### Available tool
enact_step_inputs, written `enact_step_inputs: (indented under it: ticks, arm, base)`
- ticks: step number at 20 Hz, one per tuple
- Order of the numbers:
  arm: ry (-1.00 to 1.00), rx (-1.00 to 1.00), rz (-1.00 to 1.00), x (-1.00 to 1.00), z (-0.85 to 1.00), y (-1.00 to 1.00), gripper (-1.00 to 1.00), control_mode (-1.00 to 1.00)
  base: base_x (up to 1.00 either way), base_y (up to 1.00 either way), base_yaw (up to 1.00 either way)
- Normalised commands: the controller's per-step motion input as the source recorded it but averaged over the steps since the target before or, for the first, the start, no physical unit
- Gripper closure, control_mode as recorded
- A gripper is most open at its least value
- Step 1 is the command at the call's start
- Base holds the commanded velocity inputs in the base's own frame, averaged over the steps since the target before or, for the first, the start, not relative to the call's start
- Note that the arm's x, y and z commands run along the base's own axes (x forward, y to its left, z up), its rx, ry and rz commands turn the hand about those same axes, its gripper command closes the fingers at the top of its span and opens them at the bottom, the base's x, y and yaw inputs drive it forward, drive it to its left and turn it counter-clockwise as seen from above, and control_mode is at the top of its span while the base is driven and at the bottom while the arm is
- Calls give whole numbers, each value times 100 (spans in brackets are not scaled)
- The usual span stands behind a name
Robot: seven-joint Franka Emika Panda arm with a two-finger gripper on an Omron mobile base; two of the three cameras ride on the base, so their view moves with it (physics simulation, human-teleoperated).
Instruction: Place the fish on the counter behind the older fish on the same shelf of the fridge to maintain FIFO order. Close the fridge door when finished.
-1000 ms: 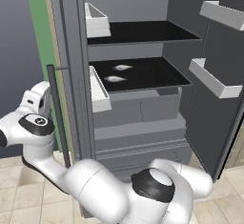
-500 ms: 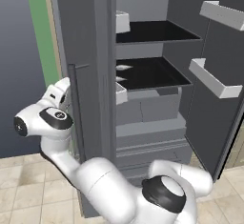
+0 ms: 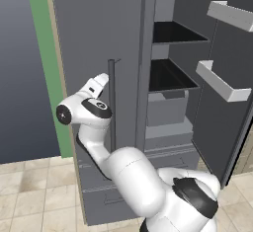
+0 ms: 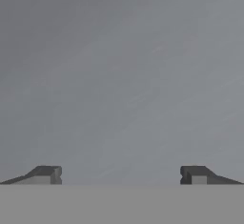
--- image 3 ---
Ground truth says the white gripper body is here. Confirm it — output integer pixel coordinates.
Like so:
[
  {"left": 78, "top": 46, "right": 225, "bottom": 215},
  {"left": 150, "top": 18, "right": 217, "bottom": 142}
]
[{"left": 92, "top": 72, "right": 111, "bottom": 89}]

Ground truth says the grey closed fridge door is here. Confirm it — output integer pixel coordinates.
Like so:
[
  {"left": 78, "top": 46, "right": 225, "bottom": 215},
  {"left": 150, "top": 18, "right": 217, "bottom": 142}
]
[{"left": 48, "top": 0, "right": 148, "bottom": 168}]

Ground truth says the black fridge shelf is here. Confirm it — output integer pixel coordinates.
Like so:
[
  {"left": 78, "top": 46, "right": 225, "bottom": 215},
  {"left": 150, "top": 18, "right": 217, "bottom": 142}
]
[
  {"left": 148, "top": 58, "right": 201, "bottom": 94},
  {"left": 151, "top": 20, "right": 211, "bottom": 45}
]

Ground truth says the white fridge door shelf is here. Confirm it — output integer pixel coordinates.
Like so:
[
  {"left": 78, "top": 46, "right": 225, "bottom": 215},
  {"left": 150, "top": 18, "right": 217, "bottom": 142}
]
[
  {"left": 206, "top": 0, "right": 253, "bottom": 34},
  {"left": 195, "top": 59, "right": 253, "bottom": 104}
]

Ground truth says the grey open fridge door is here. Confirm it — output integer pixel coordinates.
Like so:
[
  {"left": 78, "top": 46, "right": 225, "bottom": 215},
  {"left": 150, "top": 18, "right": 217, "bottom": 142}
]
[{"left": 192, "top": 0, "right": 253, "bottom": 189}]

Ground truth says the grey crisper drawer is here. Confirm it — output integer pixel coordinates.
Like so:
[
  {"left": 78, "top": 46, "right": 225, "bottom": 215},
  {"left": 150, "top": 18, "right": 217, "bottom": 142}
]
[{"left": 146, "top": 90, "right": 190, "bottom": 127}]

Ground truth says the grey freezer drawer front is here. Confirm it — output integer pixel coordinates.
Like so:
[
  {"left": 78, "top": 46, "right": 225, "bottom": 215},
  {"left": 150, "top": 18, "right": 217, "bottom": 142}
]
[
  {"left": 76, "top": 137, "right": 201, "bottom": 194},
  {"left": 81, "top": 155, "right": 201, "bottom": 227}
]

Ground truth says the dark grey fridge door handle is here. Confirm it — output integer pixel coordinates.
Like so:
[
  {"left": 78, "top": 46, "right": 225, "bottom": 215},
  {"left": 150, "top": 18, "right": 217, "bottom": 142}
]
[{"left": 107, "top": 58, "right": 118, "bottom": 154}]

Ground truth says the grey freezer drawer handle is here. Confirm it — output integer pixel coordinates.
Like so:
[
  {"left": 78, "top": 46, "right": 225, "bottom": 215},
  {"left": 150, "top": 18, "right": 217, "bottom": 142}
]
[{"left": 104, "top": 195, "right": 126, "bottom": 207}]

